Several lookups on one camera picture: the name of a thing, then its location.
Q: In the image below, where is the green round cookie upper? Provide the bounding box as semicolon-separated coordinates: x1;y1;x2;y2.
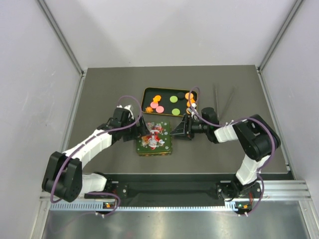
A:
169;96;178;103

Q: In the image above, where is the green round cookie lower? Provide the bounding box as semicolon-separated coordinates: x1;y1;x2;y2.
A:
171;108;180;116

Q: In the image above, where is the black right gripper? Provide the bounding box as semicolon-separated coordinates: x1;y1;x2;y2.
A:
171;114;210;140

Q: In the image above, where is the orange bird cookie left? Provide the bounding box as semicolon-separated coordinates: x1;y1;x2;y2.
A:
153;95;161;103

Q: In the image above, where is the black round cookie on tray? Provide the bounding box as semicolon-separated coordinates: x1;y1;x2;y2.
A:
177;92;185;100

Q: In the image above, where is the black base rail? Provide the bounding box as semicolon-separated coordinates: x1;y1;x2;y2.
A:
82;173;265;207

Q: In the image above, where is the orange round cookie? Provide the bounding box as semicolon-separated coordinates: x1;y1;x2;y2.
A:
185;93;194;100
186;108;193;115

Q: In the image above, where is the orange star cookie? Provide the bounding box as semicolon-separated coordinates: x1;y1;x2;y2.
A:
145;107;154;113

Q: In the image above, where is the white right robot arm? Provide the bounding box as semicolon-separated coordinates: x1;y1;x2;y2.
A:
176;107;281;201

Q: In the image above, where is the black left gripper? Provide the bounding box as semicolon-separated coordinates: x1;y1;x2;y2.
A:
121;115;150;141

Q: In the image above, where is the black rectangular tray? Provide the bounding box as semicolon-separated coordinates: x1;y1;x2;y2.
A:
141;87;198;117

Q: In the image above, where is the orange bird cookie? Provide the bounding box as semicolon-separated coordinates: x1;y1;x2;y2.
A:
153;95;161;103
186;99;195;107

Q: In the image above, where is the orange round cookie bottom right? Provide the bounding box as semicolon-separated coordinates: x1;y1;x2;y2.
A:
186;108;193;115

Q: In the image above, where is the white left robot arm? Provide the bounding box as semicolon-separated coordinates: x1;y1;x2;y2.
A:
41;105;172;203

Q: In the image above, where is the pink round cookie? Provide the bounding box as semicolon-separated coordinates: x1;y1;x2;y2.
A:
150;102;159;109
156;106;164;114

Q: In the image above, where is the orange round cookie top right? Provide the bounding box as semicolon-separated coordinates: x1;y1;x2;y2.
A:
185;93;194;100

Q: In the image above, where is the gold square tin lid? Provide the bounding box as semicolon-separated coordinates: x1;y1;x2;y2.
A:
136;121;172;156

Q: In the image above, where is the orange bird cookie right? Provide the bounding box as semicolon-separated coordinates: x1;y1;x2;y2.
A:
186;99;195;107

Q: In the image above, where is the green round cookie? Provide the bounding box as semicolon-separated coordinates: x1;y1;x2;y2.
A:
169;96;178;103
171;108;180;116

